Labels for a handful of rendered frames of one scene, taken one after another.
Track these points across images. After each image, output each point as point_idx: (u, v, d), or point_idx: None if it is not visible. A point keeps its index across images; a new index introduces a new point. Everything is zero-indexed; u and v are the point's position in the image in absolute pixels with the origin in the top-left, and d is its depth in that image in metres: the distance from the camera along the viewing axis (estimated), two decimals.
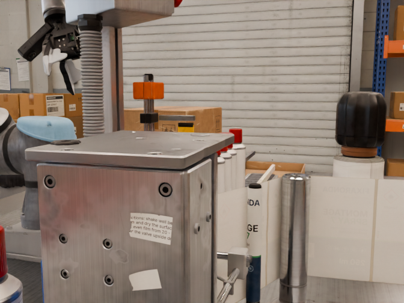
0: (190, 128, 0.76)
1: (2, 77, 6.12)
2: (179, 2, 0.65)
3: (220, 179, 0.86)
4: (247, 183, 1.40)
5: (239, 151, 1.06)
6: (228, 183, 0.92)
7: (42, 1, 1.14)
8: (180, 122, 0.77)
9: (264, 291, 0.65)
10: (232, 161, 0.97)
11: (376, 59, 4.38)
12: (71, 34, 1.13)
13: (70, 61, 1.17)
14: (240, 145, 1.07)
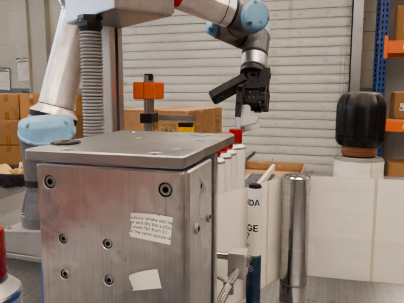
0: (190, 128, 0.76)
1: (2, 77, 6.12)
2: (179, 2, 0.65)
3: (220, 179, 0.86)
4: (247, 183, 1.40)
5: (239, 151, 1.06)
6: (228, 183, 0.92)
7: (244, 54, 1.22)
8: (180, 122, 0.77)
9: (264, 291, 0.65)
10: (232, 161, 0.97)
11: (376, 59, 4.38)
12: (262, 89, 1.18)
13: (250, 112, 1.20)
14: (240, 145, 1.07)
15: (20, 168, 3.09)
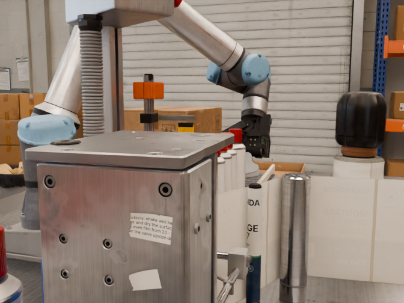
0: (190, 128, 0.76)
1: (2, 77, 6.12)
2: (179, 2, 0.65)
3: (220, 179, 0.86)
4: (247, 183, 1.40)
5: (239, 151, 1.06)
6: (228, 183, 0.92)
7: (244, 100, 1.23)
8: (180, 122, 0.77)
9: (264, 291, 0.65)
10: (232, 161, 0.97)
11: (376, 59, 4.38)
12: (263, 136, 1.19)
13: (251, 158, 1.21)
14: (240, 145, 1.07)
15: (20, 168, 3.09)
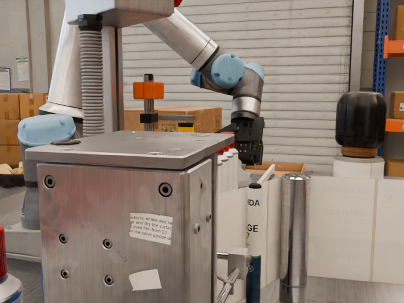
0: (190, 128, 0.76)
1: (2, 77, 6.12)
2: (179, 2, 0.65)
3: (217, 181, 0.84)
4: None
5: None
6: (225, 187, 0.89)
7: (235, 101, 1.11)
8: (180, 122, 0.77)
9: (264, 291, 0.65)
10: (229, 163, 0.93)
11: (376, 59, 4.38)
12: (255, 141, 1.07)
13: (241, 165, 1.09)
14: (231, 150, 0.98)
15: (20, 168, 3.09)
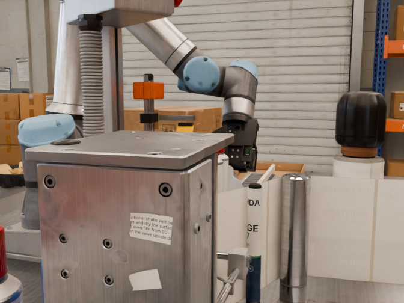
0: (190, 127, 0.76)
1: (2, 77, 6.12)
2: (179, 2, 0.65)
3: None
4: (247, 183, 1.40)
5: None
6: None
7: (226, 102, 1.02)
8: (180, 122, 0.77)
9: (264, 291, 0.65)
10: (219, 171, 0.85)
11: (376, 59, 4.38)
12: (247, 146, 0.98)
13: (234, 172, 1.00)
14: (221, 156, 0.89)
15: (20, 168, 3.09)
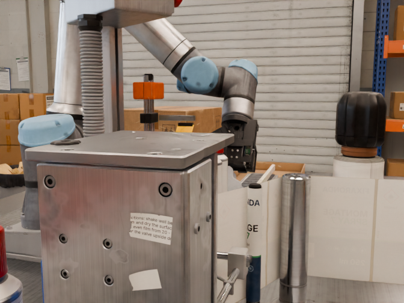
0: (190, 127, 0.76)
1: (2, 77, 6.12)
2: (179, 2, 0.65)
3: None
4: (247, 183, 1.40)
5: None
6: None
7: (226, 103, 1.02)
8: (180, 122, 0.77)
9: (264, 291, 0.65)
10: (217, 172, 0.84)
11: (376, 59, 4.38)
12: (247, 146, 0.98)
13: (233, 172, 1.00)
14: (220, 157, 0.89)
15: (20, 168, 3.09)
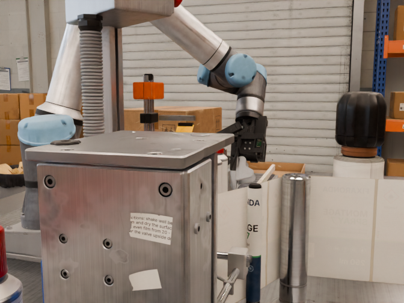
0: (190, 127, 0.76)
1: (2, 77, 6.12)
2: (179, 2, 0.65)
3: None
4: (247, 183, 1.40)
5: None
6: None
7: (239, 101, 1.16)
8: (180, 122, 0.77)
9: (264, 291, 0.65)
10: (217, 172, 0.84)
11: (376, 59, 4.38)
12: (258, 139, 1.12)
13: (246, 162, 1.14)
14: (220, 157, 0.89)
15: (20, 168, 3.09)
